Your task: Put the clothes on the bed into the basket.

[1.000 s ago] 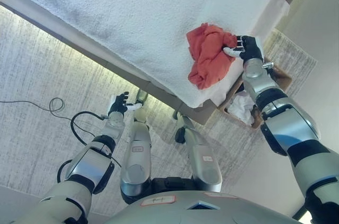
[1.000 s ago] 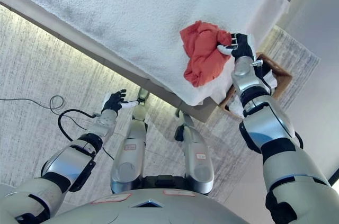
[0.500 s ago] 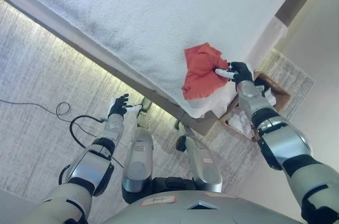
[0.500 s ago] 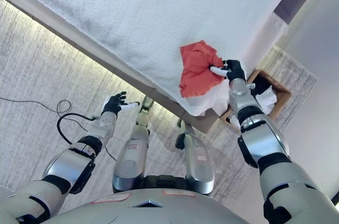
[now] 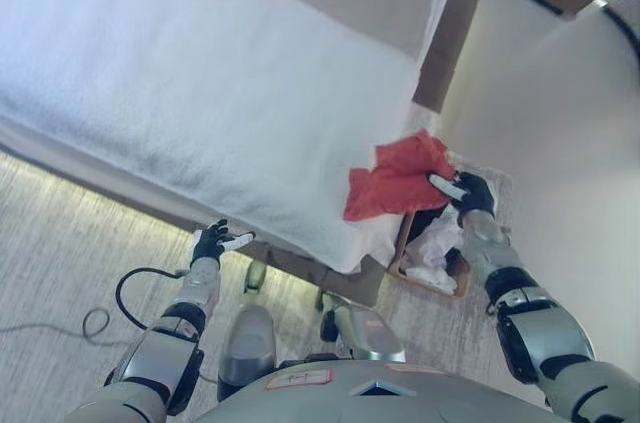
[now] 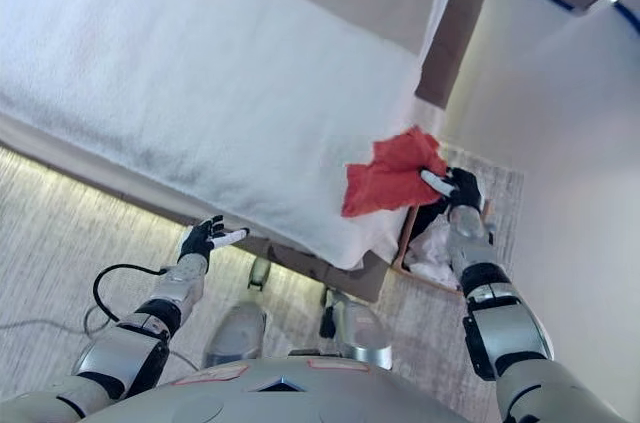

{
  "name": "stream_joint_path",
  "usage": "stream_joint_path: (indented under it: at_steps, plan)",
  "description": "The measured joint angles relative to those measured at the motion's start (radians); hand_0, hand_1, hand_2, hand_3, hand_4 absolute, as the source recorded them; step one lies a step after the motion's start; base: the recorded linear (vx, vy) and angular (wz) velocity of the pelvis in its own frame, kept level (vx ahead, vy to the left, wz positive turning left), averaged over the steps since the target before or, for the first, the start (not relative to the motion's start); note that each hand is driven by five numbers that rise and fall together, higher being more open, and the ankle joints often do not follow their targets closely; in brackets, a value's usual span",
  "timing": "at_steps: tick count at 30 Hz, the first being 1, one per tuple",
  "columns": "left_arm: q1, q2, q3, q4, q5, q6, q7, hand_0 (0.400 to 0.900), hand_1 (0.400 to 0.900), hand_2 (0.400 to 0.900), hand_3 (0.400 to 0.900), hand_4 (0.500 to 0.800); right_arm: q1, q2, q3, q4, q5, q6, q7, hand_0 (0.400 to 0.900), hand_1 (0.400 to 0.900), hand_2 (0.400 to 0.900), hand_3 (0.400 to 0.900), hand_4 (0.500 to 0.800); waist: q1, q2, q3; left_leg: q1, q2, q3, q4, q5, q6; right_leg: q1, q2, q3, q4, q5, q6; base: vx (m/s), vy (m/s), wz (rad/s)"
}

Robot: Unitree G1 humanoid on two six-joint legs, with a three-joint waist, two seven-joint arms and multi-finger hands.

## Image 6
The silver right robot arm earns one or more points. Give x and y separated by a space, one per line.
505 328

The white fluffy bed blanket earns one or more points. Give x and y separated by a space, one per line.
175 83

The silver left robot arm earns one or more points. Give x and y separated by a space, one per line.
125 353

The black cloth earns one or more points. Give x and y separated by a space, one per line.
425 215

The silver robot leg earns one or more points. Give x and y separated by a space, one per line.
240 333
362 333

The silver left robot leg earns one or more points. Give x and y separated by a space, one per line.
240 333

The grey robot torso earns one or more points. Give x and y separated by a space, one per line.
280 398

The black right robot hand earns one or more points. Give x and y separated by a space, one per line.
467 190

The red cloth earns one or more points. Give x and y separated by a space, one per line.
390 178

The brown rectangular laundry basket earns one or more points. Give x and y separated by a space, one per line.
406 238

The grey patterned rug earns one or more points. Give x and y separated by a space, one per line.
50 223

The white crumpled cloth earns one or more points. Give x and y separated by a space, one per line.
432 255

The taupe upholstered bed frame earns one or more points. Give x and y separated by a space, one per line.
465 33

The silver right robot leg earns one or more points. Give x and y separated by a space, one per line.
362 333

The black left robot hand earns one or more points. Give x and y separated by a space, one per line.
200 240

